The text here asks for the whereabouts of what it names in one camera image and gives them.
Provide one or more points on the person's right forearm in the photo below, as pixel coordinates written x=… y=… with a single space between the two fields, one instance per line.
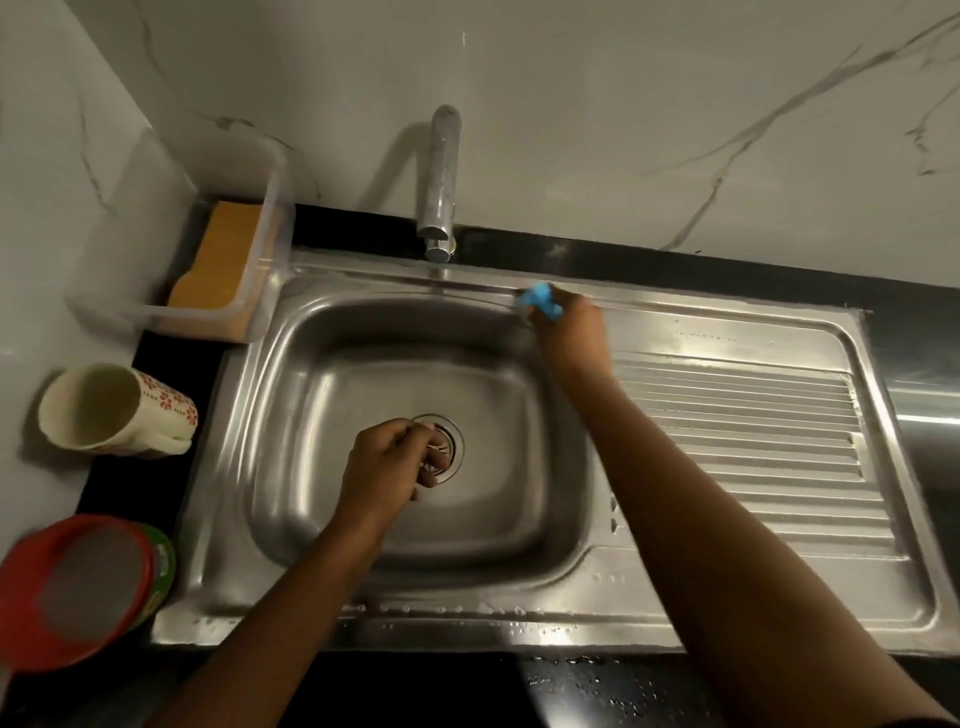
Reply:
x=735 y=570

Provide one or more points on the person's left forearm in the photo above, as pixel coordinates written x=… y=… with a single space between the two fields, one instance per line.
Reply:
x=270 y=645

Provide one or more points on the red round soap tub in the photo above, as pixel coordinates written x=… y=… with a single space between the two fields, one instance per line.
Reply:
x=30 y=585

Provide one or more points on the clear plastic container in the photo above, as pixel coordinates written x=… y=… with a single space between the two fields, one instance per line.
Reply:
x=142 y=225

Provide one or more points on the orange sponge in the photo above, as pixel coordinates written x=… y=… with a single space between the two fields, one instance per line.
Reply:
x=225 y=255

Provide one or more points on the round metal drain strainer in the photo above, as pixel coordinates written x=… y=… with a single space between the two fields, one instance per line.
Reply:
x=448 y=442

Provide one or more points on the blue brush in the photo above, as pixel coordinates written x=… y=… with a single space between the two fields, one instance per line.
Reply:
x=540 y=300

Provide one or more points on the chrome faucet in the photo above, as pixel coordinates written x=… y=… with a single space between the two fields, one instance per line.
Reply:
x=441 y=172

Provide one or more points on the stainless steel sink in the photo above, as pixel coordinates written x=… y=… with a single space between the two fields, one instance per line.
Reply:
x=337 y=390

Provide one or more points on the person's black clothing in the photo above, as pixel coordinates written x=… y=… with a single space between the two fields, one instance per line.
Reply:
x=930 y=724

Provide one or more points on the cream floral mug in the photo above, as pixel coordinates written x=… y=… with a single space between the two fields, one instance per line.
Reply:
x=97 y=409

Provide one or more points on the person's left hand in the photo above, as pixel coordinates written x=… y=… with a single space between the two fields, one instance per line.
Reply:
x=386 y=472

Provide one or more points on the person's right hand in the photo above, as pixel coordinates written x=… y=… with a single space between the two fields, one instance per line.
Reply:
x=574 y=337

